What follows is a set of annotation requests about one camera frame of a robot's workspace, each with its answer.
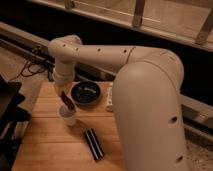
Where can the black chair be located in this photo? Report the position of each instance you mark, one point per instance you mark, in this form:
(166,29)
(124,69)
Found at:
(10,115)

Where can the white tube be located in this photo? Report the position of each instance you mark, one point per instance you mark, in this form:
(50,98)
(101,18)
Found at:
(109,104)

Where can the dark blue bowl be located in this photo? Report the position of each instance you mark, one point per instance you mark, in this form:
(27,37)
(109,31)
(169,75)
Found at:
(86,93)

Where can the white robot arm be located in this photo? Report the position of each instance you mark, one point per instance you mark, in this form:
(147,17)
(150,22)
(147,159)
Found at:
(145,96)

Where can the black striped rectangular block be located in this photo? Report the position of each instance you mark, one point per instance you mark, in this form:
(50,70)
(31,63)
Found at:
(94,144)

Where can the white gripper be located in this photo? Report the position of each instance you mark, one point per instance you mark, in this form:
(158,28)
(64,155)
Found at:
(62,83)

